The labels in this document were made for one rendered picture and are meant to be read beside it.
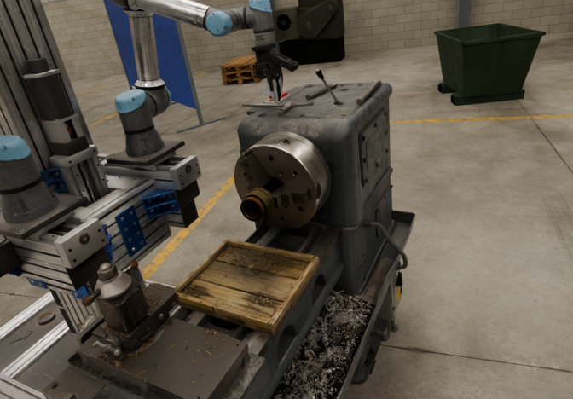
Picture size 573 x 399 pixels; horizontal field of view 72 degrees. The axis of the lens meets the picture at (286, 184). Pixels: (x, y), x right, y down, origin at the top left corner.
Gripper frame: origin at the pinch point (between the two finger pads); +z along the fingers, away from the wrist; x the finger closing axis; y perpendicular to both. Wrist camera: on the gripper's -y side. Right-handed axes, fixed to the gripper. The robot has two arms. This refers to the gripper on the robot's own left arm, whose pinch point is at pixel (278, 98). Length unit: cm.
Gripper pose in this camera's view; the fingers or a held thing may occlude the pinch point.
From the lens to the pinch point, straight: 154.7
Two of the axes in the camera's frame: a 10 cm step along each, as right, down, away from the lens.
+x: -4.6, 4.4, -7.7
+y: -8.8, -0.9, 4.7
